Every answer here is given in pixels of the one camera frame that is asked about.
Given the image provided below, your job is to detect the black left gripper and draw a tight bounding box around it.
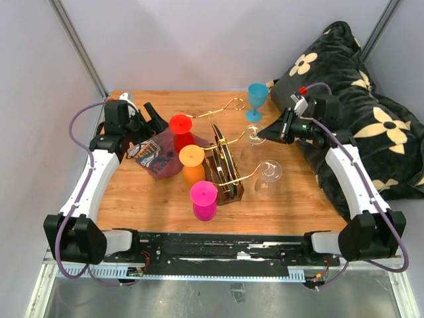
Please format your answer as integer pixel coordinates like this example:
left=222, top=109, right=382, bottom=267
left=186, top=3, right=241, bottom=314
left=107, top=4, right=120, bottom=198
left=123, top=102, right=169, bottom=146

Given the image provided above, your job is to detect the aluminium frame rail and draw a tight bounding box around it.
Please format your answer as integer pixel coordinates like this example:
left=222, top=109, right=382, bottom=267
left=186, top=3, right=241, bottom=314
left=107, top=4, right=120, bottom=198
left=48, top=0, right=109, bottom=99

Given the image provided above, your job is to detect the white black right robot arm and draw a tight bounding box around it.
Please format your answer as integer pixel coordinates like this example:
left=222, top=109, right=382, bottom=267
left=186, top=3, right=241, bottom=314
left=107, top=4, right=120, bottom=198
left=258, top=92, right=409, bottom=266

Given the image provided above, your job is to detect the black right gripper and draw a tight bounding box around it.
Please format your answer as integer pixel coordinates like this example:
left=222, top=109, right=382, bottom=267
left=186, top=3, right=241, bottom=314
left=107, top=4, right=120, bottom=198
left=258, top=107, right=320, bottom=145

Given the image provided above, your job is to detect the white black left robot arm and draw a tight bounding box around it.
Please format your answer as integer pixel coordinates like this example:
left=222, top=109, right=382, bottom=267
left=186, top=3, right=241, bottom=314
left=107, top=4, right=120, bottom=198
left=43, top=95, right=168, bottom=264

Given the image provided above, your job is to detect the red wine glass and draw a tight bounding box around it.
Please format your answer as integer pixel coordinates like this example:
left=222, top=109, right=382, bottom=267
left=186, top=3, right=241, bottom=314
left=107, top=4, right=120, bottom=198
left=169, top=114, right=196, bottom=154

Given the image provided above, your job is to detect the pink wine glass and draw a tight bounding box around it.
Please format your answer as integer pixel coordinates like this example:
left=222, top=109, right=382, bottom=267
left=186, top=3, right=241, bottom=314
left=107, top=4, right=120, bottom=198
left=190, top=181, right=218, bottom=221

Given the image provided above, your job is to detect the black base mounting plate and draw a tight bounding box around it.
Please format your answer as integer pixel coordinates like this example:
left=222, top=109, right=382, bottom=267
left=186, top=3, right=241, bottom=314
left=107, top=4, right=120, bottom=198
left=104, top=232, right=340, bottom=280

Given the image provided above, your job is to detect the clear round wine glass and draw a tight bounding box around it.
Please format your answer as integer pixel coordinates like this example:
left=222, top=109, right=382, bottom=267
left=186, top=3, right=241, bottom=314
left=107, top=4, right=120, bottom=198
left=254, top=160, right=283, bottom=201

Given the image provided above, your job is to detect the maroon printed t-shirt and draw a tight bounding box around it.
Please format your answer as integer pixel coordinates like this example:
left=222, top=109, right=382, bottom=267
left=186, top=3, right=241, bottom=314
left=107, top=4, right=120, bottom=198
left=126, top=127, right=210, bottom=180

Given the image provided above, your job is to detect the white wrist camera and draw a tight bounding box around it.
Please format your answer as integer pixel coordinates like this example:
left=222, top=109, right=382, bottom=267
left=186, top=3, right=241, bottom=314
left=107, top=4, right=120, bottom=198
left=119, top=91, right=138, bottom=117
left=290, top=87, right=308, bottom=117

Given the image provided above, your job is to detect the blue wine glass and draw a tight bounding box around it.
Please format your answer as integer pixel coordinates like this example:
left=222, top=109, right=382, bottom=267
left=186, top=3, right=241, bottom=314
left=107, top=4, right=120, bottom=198
left=246, top=83, right=269, bottom=123

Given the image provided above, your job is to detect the black floral blanket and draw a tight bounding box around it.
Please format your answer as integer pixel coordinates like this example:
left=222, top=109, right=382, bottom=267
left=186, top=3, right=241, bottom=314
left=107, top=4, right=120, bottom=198
left=270, top=21, right=423, bottom=201

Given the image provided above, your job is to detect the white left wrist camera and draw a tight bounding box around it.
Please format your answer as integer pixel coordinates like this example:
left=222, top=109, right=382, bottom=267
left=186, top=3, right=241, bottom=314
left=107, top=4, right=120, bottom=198
left=119, top=91, right=138, bottom=117

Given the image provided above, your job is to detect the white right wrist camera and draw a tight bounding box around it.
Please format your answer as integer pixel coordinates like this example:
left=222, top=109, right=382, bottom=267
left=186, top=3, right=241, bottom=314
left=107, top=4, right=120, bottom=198
left=290, top=87, right=308, bottom=117

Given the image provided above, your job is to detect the gold wire glass rack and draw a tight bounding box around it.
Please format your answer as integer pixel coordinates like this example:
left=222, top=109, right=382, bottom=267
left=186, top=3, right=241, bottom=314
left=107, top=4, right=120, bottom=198
left=187, top=98, right=261, bottom=206

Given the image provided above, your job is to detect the orange wine glass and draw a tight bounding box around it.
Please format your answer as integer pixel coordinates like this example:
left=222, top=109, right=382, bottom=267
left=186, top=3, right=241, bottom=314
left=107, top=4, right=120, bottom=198
left=179, top=144, right=206, bottom=188

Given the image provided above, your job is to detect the clear champagne flute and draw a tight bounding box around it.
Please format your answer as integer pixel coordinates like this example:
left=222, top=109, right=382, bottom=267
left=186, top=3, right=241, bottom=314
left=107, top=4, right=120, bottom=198
left=240, top=123, right=266, bottom=163

